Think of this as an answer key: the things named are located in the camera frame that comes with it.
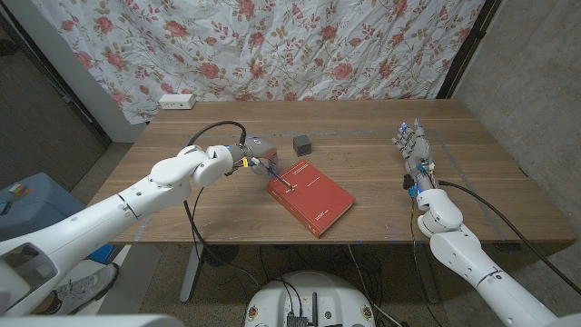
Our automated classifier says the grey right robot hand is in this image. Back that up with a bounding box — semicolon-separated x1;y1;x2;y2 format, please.
391;118;436;181

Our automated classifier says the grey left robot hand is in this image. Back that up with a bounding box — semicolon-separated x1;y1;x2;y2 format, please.
230;135;281;178

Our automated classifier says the black mechanical pencil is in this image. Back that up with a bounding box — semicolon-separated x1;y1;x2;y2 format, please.
265;166;296;192

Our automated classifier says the grey block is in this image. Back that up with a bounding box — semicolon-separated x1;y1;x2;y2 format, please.
292;134;313;157

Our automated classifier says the red notebook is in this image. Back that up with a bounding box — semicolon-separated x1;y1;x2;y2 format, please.
266;159;356;240

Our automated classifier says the white power strip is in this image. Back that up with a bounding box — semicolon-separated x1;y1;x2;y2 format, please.
158;93;197;111

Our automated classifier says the floral backdrop cloth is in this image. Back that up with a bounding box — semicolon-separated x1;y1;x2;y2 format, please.
31;0;487;126

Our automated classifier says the black backdrop stand pole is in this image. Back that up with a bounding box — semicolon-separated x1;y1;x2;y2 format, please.
436;0;503;100

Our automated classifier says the black round object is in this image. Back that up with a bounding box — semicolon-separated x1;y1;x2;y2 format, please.
203;244;241;268

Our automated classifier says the grey table leg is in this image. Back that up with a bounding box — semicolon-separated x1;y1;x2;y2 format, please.
410;244;442;304

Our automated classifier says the white table leg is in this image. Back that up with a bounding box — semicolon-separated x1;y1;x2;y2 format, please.
179;244;205;304

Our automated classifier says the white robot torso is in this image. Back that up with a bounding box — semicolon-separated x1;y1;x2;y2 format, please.
244;271;377;327

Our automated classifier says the white floor board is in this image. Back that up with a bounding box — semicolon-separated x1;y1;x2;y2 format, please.
54;244;163;316

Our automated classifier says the blue plastic object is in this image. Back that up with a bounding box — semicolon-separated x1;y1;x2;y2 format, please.
88;244;114;264

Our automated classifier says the grey sneaker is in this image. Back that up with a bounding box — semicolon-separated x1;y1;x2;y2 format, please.
49;262;120;316

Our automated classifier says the blue storage bin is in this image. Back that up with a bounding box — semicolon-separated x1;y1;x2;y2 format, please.
0;172;87;255

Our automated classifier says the person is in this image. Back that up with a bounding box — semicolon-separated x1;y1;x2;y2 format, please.
31;292;63;316

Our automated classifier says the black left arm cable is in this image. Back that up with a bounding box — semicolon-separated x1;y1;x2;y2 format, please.
181;120;260;287

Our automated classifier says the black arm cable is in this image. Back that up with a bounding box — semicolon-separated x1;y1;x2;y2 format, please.
181;120;260;287
437;180;581;297

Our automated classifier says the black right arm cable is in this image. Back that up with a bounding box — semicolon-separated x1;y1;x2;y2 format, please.
437;180;581;297

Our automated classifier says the white floor cable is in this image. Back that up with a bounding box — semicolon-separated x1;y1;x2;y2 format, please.
347;244;403;327

